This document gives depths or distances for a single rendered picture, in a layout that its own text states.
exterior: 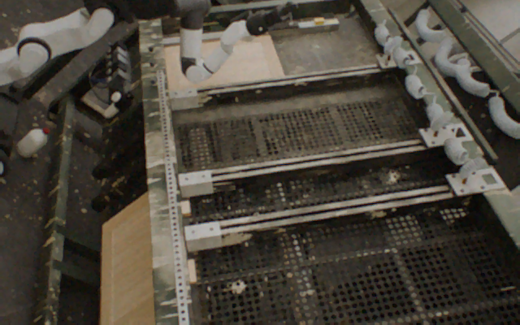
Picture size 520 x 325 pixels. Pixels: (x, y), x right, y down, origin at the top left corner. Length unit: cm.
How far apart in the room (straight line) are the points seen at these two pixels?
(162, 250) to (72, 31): 108
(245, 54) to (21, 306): 157
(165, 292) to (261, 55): 142
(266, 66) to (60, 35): 97
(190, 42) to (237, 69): 51
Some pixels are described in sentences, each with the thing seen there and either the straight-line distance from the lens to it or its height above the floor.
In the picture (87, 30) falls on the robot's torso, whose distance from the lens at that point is 251.
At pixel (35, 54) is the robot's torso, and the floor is 63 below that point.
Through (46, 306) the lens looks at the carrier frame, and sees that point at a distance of 247.
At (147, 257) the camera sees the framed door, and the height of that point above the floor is 54.
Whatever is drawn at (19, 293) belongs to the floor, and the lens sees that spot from 266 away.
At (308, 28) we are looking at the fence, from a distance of 302.
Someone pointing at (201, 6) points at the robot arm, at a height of 134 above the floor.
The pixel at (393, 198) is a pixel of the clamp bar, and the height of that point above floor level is 154.
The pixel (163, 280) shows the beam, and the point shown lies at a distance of 189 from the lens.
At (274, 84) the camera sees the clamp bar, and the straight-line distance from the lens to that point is 254.
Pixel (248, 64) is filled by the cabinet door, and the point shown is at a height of 121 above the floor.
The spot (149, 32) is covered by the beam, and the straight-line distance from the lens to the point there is 301.
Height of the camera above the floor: 194
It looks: 20 degrees down
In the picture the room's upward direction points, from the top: 55 degrees clockwise
